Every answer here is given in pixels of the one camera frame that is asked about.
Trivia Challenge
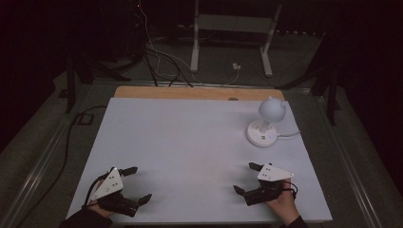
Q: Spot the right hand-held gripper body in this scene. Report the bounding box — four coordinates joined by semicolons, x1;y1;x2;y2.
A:
243;162;296;207

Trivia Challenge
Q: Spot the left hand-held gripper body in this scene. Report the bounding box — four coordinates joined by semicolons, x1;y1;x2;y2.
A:
89;166;141;219

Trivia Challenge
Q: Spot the person's left hand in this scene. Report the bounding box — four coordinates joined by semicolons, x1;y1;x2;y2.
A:
86;180;116;219

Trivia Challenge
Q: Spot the person's right hand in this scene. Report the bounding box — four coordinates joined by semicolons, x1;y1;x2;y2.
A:
265;178;300;226

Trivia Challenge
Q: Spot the white globe desk lamp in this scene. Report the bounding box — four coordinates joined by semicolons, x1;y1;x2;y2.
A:
245;95;288;149

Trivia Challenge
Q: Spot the white table mat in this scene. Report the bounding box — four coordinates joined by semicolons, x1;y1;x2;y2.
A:
66;97;334;225

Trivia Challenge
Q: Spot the black floor box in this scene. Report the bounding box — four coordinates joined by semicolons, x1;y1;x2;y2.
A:
73;112;95;126

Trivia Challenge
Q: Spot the white metal stand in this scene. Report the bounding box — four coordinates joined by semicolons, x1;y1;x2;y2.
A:
189;0;284;78

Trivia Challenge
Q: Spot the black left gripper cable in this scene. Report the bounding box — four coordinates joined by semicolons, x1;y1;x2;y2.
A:
83;172;110;208

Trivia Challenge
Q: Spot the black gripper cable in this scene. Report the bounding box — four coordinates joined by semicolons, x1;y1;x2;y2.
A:
281;180;299;201
83;172;110;208

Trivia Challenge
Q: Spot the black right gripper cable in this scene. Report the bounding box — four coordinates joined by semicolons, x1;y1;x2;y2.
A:
281;180;299;201

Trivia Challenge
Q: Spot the white lamp cable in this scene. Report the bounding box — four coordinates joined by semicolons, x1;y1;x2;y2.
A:
276;129;301;139

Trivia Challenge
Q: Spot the long black floor cable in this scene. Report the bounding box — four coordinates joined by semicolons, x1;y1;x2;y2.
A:
14;104;108;228

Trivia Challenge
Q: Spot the metal floor rail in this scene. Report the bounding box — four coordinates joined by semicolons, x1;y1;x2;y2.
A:
313;94;385;228
0;118;74;228

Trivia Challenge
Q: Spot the white floor cable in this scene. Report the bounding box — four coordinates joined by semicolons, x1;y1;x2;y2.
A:
137;0;241;86

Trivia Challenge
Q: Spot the black floor cable bundle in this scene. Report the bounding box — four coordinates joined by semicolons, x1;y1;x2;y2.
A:
143;47;195;88

